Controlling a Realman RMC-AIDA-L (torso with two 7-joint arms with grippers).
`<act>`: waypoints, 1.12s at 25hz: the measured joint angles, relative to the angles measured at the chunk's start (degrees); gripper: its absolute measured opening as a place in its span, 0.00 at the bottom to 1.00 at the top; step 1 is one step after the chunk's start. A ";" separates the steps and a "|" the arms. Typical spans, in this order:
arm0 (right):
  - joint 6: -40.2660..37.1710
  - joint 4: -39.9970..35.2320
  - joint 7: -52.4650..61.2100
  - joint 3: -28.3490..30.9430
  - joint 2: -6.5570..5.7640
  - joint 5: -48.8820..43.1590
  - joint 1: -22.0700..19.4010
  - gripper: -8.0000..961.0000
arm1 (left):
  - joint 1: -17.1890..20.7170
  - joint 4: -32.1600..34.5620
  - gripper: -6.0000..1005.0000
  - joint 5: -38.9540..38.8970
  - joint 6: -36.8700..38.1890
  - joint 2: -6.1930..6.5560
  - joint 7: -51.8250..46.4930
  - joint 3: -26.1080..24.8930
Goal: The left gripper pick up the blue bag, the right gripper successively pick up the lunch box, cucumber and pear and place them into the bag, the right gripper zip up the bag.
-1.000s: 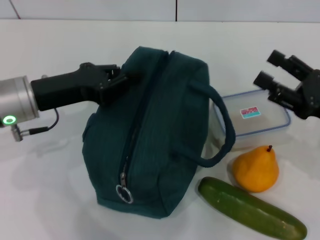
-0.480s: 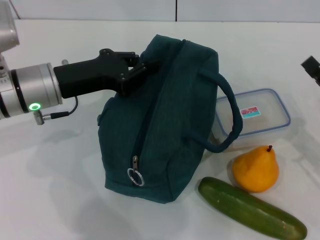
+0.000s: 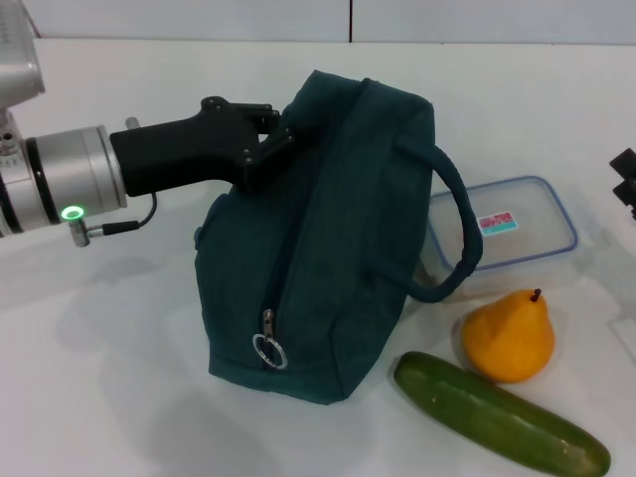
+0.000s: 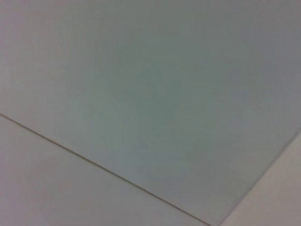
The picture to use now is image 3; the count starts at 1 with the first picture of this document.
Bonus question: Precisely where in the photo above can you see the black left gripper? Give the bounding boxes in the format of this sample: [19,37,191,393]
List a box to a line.
[108,96,295,198]

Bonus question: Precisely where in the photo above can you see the clear container with blue rim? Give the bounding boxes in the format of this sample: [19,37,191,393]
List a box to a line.
[427,174,579,272]

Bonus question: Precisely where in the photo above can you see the dark teal fabric bag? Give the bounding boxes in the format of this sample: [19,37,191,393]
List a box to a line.
[194,69,484,406]

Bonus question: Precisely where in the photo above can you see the orange pear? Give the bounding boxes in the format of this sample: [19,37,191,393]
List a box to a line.
[460,287,557,384]

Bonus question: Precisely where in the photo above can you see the green cucumber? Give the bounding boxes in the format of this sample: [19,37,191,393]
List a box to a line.
[393,351,612,476]

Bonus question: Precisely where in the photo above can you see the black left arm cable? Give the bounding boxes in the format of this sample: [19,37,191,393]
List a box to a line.
[69,191,159,248]

